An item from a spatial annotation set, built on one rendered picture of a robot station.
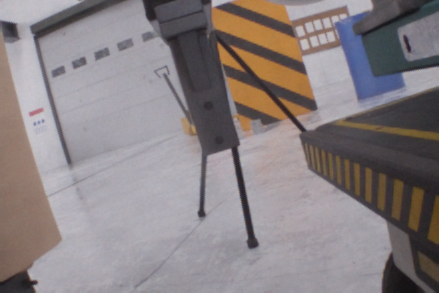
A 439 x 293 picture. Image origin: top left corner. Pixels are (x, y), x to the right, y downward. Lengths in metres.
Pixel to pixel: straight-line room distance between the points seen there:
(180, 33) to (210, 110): 0.06
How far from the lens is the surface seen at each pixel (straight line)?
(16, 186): 0.89
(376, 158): 0.30
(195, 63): 0.29
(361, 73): 4.77
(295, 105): 5.11
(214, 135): 0.30
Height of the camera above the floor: 0.39
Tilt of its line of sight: 3 degrees down
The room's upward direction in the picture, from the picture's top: 17 degrees counter-clockwise
